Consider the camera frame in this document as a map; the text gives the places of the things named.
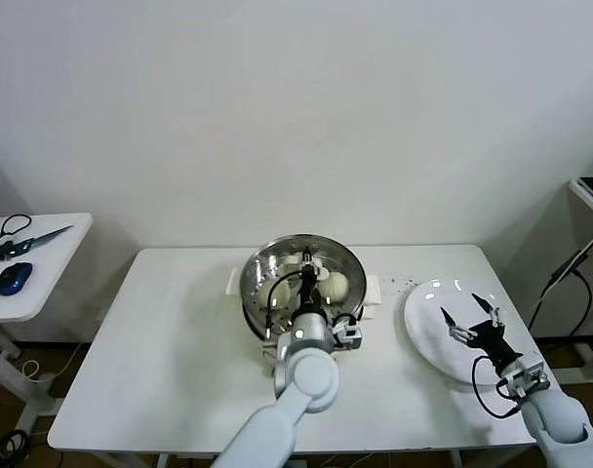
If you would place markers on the white shelf with black device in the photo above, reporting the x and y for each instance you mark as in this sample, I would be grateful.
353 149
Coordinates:
591 195

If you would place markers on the blue computer mouse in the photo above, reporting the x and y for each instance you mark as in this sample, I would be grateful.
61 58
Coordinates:
14 279

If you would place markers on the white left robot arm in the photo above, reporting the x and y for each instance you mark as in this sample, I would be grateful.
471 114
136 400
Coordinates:
308 375

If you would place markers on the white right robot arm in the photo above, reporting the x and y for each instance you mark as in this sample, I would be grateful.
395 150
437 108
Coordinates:
555 419

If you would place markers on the white stand base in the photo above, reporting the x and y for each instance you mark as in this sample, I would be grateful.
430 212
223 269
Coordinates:
581 373

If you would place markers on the round glass pot lid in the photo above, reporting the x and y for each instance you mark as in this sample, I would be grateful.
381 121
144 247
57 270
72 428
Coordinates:
257 263

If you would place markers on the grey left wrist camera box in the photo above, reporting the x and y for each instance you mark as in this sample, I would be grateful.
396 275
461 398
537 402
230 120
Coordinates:
349 335

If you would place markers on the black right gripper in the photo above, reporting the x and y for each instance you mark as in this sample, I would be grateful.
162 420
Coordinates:
494 341

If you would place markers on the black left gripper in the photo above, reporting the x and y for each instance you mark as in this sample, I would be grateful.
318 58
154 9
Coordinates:
310 297

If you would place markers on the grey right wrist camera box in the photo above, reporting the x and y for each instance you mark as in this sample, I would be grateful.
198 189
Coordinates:
525 375

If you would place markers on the round white plate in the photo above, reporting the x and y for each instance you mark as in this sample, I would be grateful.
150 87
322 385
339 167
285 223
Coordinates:
423 322

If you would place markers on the stainless steel steamer basket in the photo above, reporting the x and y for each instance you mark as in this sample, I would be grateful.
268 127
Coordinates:
374 287

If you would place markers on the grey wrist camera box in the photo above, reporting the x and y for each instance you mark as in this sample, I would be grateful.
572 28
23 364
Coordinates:
525 375
349 335

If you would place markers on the white steamed baozi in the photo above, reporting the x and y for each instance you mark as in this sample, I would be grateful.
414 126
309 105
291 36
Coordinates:
281 295
336 287

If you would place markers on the white side table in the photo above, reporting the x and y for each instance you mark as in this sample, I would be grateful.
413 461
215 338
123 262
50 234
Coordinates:
57 273

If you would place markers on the scattered dark crumbs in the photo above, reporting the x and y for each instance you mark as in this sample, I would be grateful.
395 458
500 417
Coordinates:
399 283

